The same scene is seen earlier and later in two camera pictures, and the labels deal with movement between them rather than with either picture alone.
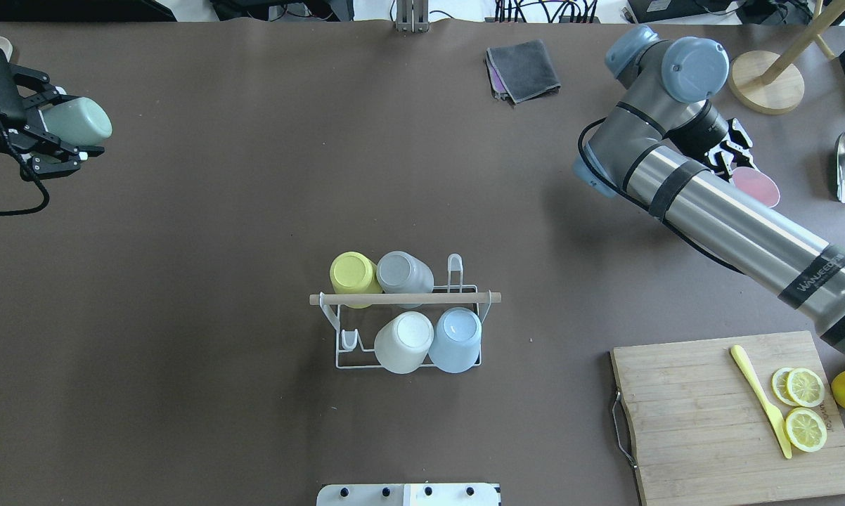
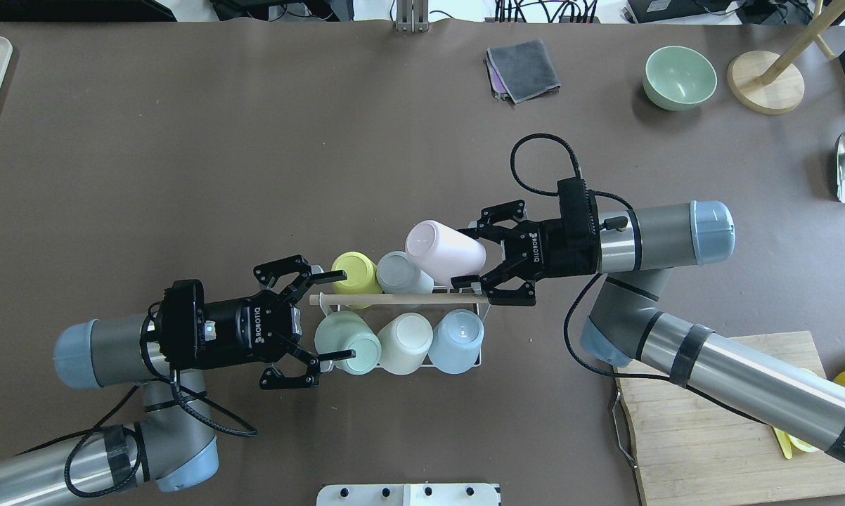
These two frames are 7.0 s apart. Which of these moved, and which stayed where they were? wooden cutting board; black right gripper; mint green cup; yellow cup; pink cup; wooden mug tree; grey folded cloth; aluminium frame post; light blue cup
Moved: black right gripper; mint green cup; pink cup
Stayed: wooden cutting board; grey folded cloth; wooden mug tree; light blue cup; yellow cup; aluminium frame post
